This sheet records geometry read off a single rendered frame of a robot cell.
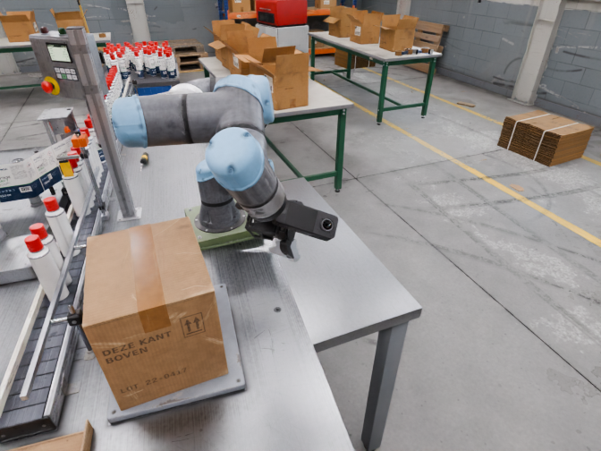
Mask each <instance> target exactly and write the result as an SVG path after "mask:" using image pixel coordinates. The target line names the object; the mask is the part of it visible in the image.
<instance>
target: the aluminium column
mask: <svg viewBox="0 0 601 451"><path fill-rule="evenodd" d="M66 32H67V36H68V39H69V41H70V44H71V45H86V44H88V43H89V41H88V37H87V34H86V31H85V28H84V26H71V27H67V28H66ZM74 59H75V62H76V64H77V68H78V71H79V74H80V79H81V82H82V85H83V86H91V85H98V84H99V78H98V75H97V69H96V66H95V63H94V59H93V56H92V53H91V52H89V54H78V55H74ZM86 97H87V100H88V103H89V108H90V112H91V114H92V117H93V120H94V124H95V126H96V129H97V135H98V138H99V140H100V144H101V147H102V150H103V153H104V156H105V159H106V164H107V167H108V170H109V173H110V176H111V179H112V182H113V186H114V190H115V193H116V197H117V199H118V202H119V205H120V209H121V211H122V214H123V217H135V214H136V209H135V207H134V203H133V199H132V196H131V191H130V187H129V184H128V181H127V177H126V174H125V171H124V168H123V162H122V159H121V155H120V152H119V149H118V146H117V142H116V139H115V136H114V130H113V126H112V124H111V120H110V117H109V114H108V111H107V107H106V102H105V98H104V95H103V91H102V90H101V92H100V93H97V94H86Z"/></svg>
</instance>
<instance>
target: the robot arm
mask: <svg viewBox="0 0 601 451"><path fill-rule="evenodd" d="M274 120H275V116H274V108H273V101H272V96H271V90H270V86H269V82H268V79H267V77H265V76H263V75H253V74H250V75H246V76H243V75H239V74H232V75H227V76H226V77H209V78H201V79H196V80H193V81H187V82H184V83H182V84H178V85H176V86H174V87H172V88H171V89H170V90H169V91H167V92H163V93H159V94H156V95H150V96H136V95H132V97H126V98H118V99H116V100H115V101H114V103H113V106H112V121H113V127H114V132H115V134H116V137H117V139H118V140H119V141H120V142H121V143H122V144H123V145H124V146H125V147H127V148H144V149H146V148H147V147H156V146H170V145H183V144H197V143H209V145H208V146H207V148H206V153H205V160H203V161H201V162H200V163H199V164H198V165H197V167H196V176H197V177H196V180H197V182H198V187H199V196H200V200H201V206H200V211H199V222H200V224H201V225H202V226H204V227H205V228H209V229H224V228H227V227H230V226H233V225H235V224H236V223H237V222H238V221H239V220H240V219H241V212H240V209H242V210H245V211H246V212H247V213H248V216H247V222H246V225H245V229H246V230H247V231H248V232H249V233H250V234H251V235H252V236H253V237H254V238H258V239H264V240H265V239H266V240H271V241H273V240H274V238H277V239H276V240H275V243H276V245H274V246H270V247H268V249H269V251H270V252H272V253H274V254H276V255H280V256H283V257H285V258H287V259H288V260H290V261H293V262H297V261H298V260H299V259H300V257H301V256H300V254H299V250H298V249H297V243H296V239H294V236H295V234H296V232H297V233H300V234H305V235H308V236H311V237H314V238H317V239H319V240H323V241H326V242H327V241H329V240H331V239H333V238H334V237H335V233H336V228H337V225H338V217H337V216H335V215H332V214H329V213H326V212H324V211H321V210H318V209H315V208H311V207H308V206H305V205H303V203H302V202H301V201H297V200H287V199H286V195H285V192H284V188H283V186H282V184H281V183H280V181H279V179H278V178H277V176H276V174H275V171H274V164H273V161H272V160H271V159H268V156H267V141H266V135H265V129H266V127H267V125H268V124H269V123H272V122H273V121H274ZM234 200H236V202H235V201H234ZM252 232H256V233H257V234H259V235H255V234H253V233H252Z"/></svg>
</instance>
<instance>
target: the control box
mask: <svg viewBox="0 0 601 451"><path fill-rule="evenodd" d="M49 32H50V35H41V33H37V34H31V35H29V39H30V44H31V46H32V49H33V51H34V54H35V57H36V59H37V62H38V66H39V69H40V71H41V74H42V76H43V79H44V81H48V82H52V83H53V84H54V85H55V88H54V90H53V92H52V93H48V94H49V95H50V96H51V97H59V98H74V99H82V100H87V97H86V94H87V93H86V90H85V88H84V86H83V85H82V82H81V79H80V74H79V71H78V68H77V64H76V62H75V59H74V52H73V49H72V45H71V44H70V41H69V39H68V36H59V35H58V34H59V33H58V31H49ZM86 34H87V37H88V41H89V49H90V52H91V53H92V56H93V59H94V63H95V66H96V69H97V75H98V78H99V84H100V87H101V90H102V91H103V95H107V94H109V90H108V87H107V84H106V77H105V75H104V71H103V67H102V64H101V61H100V57H99V53H98V51H97V44H96V41H95V38H94V35H93V34H92V33H86ZM46 42H50V43H64V44H67V46H68V48H69V52H70V55H71V58H72V64H68V63H58V62H52V61H51V58H50V55H49V53H48V50H47V45H46ZM53 66H56V67H67V68H75V70H76V73H77V75H78V78H79V81H67V80H58V79H57V78H56V75H55V70H54V67H53Z"/></svg>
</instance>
